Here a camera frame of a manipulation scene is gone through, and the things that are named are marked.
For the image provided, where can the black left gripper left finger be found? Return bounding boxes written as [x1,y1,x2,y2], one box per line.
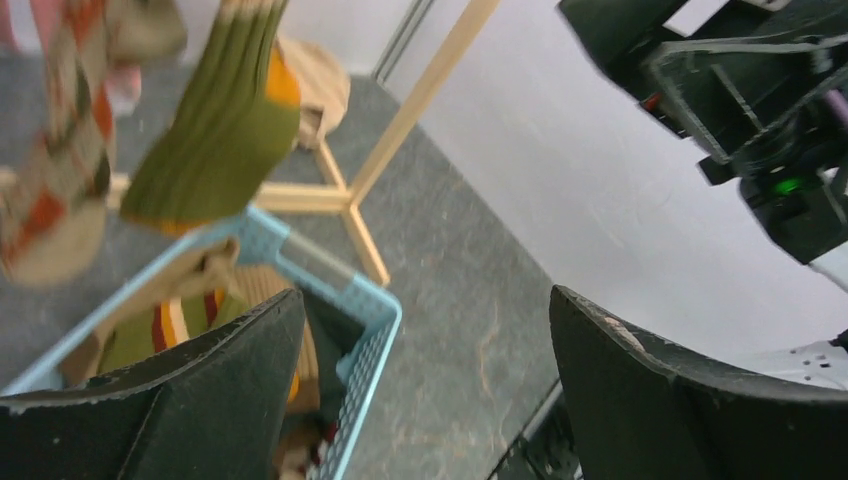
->
[1,290,305,479]

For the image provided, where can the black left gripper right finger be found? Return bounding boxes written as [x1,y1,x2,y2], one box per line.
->
[549,285,847,479]

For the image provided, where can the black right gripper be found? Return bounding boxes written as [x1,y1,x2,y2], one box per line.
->
[557,0,847,177]

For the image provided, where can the green orange striped sock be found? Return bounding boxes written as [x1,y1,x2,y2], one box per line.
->
[120,1,300,234]
[97,289,249,374]

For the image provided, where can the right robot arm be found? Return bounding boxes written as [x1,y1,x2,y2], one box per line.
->
[558,0,847,287]

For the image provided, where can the light blue plastic basket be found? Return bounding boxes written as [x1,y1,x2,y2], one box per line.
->
[1,208,402,479]

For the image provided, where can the beige crumpled cloth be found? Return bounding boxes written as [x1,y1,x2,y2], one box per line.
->
[277,33,351,150]

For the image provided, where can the pink sock with green print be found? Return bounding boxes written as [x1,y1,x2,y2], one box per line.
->
[1,0,142,117]

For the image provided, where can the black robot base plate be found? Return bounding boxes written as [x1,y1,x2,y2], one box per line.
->
[488,384,584,480]

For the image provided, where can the wooden hanger stand frame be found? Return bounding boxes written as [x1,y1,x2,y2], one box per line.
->
[110,1,495,284]

